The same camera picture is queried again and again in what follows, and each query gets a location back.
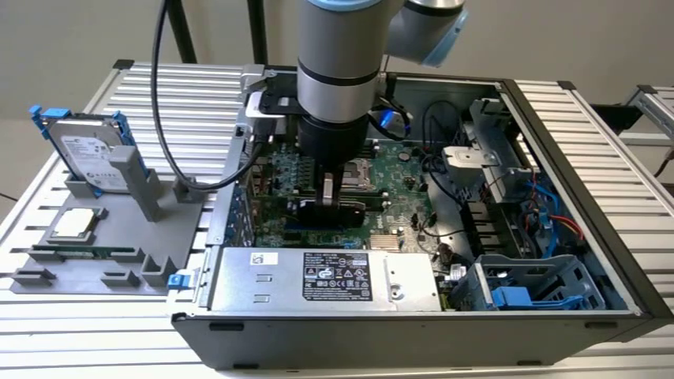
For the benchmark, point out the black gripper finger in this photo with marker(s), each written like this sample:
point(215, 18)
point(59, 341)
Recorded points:
point(327, 189)

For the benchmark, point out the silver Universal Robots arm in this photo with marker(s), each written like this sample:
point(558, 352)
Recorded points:
point(336, 59)

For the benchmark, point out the metal CPU socket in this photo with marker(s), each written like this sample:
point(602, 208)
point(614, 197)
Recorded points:
point(360, 173)

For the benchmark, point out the green Dell motherboard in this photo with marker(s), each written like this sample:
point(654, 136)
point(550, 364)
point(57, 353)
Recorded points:
point(400, 185)

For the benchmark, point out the silver coin cell battery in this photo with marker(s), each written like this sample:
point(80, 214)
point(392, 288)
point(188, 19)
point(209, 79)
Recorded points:
point(403, 156)

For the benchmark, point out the silver finned chipset heatsink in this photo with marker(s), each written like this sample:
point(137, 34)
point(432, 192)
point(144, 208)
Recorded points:
point(386, 242)

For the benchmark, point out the silver metal drive bay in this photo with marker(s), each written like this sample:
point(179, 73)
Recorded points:
point(468, 158)

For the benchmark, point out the silver power supply unit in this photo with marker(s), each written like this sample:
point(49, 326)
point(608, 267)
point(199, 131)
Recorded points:
point(273, 288)

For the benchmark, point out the black stand pole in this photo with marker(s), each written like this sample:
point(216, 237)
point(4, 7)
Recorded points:
point(184, 35)
point(257, 31)

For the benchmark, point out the blue plastic case latch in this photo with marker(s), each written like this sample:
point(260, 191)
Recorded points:
point(177, 282)

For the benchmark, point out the open grey PC case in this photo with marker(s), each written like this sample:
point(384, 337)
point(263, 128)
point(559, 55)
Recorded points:
point(368, 339)

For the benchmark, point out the grey plastic parts rack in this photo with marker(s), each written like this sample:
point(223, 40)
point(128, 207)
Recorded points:
point(120, 237)

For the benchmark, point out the grey metal drive cage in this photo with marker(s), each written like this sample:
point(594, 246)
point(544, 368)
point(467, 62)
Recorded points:
point(526, 262)

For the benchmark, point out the blue plastic disk caddy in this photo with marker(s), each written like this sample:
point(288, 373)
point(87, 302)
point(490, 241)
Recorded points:
point(510, 296)

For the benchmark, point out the hard disk in blue carrier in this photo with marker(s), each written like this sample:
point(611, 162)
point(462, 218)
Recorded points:
point(84, 154)

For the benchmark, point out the silver CPU chip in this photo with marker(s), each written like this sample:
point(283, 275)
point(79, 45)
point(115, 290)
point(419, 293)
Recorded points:
point(76, 221)

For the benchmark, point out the bare green RAM stick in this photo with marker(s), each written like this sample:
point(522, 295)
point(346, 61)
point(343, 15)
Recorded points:
point(79, 251)

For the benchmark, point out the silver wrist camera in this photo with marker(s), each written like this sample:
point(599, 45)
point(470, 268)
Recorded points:
point(263, 106)

